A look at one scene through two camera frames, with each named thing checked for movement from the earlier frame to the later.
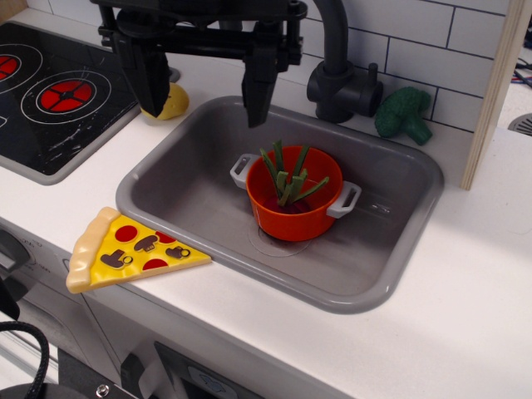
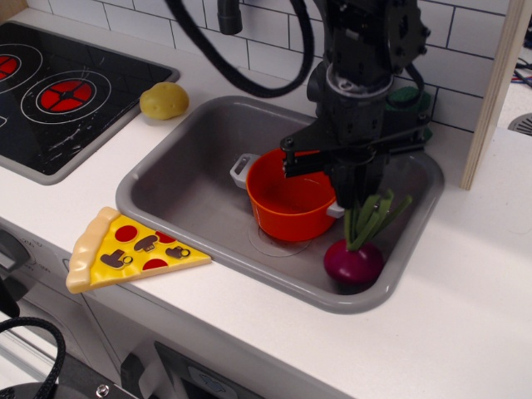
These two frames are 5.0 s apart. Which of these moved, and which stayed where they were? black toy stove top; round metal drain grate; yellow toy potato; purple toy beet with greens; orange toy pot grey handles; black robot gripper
Moved: purple toy beet with greens; black robot gripper
Stayed: orange toy pot grey handles; round metal drain grate; black toy stove top; yellow toy potato
